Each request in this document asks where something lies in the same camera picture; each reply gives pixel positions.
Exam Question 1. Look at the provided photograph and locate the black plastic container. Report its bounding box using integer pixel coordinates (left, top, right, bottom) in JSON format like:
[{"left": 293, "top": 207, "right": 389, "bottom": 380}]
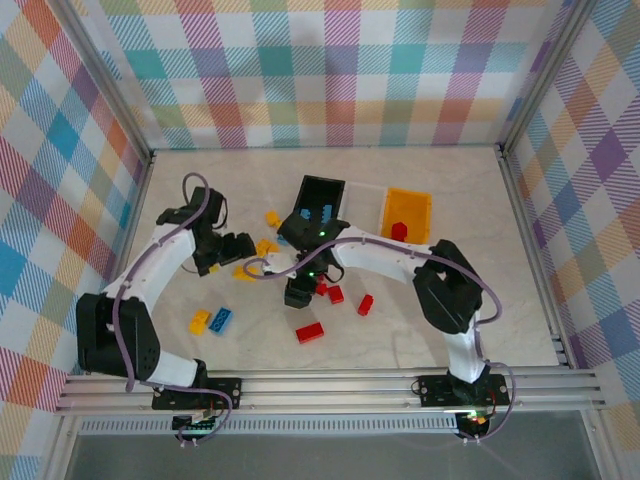
[{"left": 292, "top": 174, "right": 350, "bottom": 226}]

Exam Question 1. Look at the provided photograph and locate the white plastic container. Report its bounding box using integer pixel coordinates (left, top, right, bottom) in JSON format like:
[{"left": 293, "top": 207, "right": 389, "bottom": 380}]
[{"left": 340, "top": 180, "right": 390, "bottom": 236}]

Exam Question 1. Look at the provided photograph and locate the yellow plastic container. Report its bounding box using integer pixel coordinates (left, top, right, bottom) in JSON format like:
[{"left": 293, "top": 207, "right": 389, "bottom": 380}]
[{"left": 379, "top": 187, "right": 434, "bottom": 247}]

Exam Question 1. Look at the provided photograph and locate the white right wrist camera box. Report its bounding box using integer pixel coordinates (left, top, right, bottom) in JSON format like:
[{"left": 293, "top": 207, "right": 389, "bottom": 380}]
[{"left": 262, "top": 252, "right": 301, "bottom": 276}]

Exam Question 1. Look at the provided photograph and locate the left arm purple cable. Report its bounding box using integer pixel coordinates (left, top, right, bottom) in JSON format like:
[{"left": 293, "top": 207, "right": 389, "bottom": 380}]
[{"left": 113, "top": 172, "right": 236, "bottom": 446}]

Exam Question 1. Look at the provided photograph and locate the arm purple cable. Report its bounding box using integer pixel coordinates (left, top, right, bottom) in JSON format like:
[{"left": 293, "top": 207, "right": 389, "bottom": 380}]
[
  {"left": 244, "top": 237, "right": 519, "bottom": 446},
  {"left": 113, "top": 172, "right": 236, "bottom": 446}
]

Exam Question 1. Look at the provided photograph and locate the aluminium side rail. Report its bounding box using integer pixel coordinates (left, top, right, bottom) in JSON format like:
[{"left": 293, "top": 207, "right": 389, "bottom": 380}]
[
  {"left": 87, "top": 149, "right": 156, "bottom": 376},
  {"left": 497, "top": 144, "right": 576, "bottom": 369}
]

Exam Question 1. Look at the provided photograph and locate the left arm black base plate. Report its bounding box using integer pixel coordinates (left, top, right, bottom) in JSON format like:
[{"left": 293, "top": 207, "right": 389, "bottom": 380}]
[{"left": 151, "top": 376, "right": 244, "bottom": 412}]

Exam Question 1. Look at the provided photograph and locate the long aluminium base rail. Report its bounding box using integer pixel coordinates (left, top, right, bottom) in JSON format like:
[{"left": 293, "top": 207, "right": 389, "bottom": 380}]
[{"left": 53, "top": 372, "right": 609, "bottom": 417}]

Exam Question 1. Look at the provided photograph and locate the aluminium corner post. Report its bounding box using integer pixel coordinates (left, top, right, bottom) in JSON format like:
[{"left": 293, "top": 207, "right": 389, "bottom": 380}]
[
  {"left": 497, "top": 0, "right": 594, "bottom": 156},
  {"left": 47, "top": 0, "right": 156, "bottom": 166}
]

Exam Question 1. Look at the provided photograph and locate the slotted grey cable duct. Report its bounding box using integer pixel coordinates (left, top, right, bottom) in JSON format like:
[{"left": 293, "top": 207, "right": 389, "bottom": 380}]
[{"left": 78, "top": 417, "right": 460, "bottom": 436}]

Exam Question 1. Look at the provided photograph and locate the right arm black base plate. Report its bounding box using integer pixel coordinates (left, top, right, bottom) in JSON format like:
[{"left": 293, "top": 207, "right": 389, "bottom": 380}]
[{"left": 416, "top": 373, "right": 512, "bottom": 406}]

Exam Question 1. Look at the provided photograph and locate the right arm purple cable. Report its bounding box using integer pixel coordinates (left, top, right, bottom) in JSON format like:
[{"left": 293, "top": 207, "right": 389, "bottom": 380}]
[{"left": 244, "top": 237, "right": 519, "bottom": 446}]

